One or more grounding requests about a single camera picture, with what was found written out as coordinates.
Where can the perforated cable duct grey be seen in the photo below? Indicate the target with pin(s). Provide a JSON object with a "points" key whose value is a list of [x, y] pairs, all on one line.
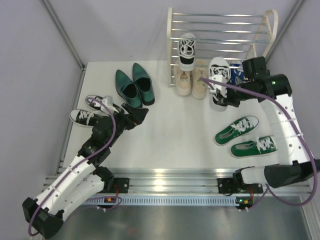
{"points": [[148, 200]]}

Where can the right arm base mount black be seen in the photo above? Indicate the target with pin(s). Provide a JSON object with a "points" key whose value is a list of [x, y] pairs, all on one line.
{"points": [[229, 186]]}

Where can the green sneaker upper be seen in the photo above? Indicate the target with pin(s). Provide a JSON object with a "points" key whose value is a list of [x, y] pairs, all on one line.
{"points": [[237, 128]]}

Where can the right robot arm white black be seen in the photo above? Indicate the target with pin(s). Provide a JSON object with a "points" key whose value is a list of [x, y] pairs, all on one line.
{"points": [[296, 163]]}

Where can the black white sneaker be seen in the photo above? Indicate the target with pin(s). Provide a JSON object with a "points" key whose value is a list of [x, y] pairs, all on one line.
{"points": [[218, 66], [186, 51]]}

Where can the cream metal shoe shelf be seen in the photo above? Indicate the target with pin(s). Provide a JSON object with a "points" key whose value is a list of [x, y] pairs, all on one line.
{"points": [[235, 37]]}

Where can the dark green leather shoe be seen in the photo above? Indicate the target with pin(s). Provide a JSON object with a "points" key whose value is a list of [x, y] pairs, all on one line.
{"points": [[143, 83], [127, 90]]}

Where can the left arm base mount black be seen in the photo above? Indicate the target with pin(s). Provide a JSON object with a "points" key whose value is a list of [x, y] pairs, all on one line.
{"points": [[117, 185]]}

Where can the aluminium rail base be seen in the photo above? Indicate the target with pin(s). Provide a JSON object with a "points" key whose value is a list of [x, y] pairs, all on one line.
{"points": [[173, 181]]}

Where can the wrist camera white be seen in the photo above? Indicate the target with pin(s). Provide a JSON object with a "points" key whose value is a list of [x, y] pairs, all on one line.
{"points": [[217, 88], [107, 105]]}

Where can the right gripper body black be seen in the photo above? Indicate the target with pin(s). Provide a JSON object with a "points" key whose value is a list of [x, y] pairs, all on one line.
{"points": [[233, 98]]}

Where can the beige lace sneaker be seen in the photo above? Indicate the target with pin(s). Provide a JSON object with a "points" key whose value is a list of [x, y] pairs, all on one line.
{"points": [[199, 87], [182, 81]]}

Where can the black low sneaker lower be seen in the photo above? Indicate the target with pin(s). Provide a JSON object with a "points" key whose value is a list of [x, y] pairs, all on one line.
{"points": [[85, 118]]}

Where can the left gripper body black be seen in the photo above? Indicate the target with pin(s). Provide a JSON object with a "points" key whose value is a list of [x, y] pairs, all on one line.
{"points": [[131, 121]]}

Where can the green sneaker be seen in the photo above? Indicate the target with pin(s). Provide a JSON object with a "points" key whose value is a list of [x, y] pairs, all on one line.
{"points": [[237, 128], [250, 148]]}

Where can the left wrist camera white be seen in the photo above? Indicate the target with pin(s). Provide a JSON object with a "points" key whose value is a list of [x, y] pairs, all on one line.
{"points": [[107, 105]]}

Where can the black low sneaker upper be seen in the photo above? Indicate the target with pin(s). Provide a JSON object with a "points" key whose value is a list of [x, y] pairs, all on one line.
{"points": [[94, 101]]}

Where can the green sneaker lower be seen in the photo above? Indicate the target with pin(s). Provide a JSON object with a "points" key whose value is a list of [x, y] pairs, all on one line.
{"points": [[250, 148]]}

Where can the black low sneaker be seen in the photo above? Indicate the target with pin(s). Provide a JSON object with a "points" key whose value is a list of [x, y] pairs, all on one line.
{"points": [[94, 101], [85, 118]]}

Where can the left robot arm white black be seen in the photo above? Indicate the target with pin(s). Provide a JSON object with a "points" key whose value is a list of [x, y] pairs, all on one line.
{"points": [[84, 177]]}

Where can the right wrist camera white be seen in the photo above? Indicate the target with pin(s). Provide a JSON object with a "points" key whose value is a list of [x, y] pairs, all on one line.
{"points": [[217, 88]]}

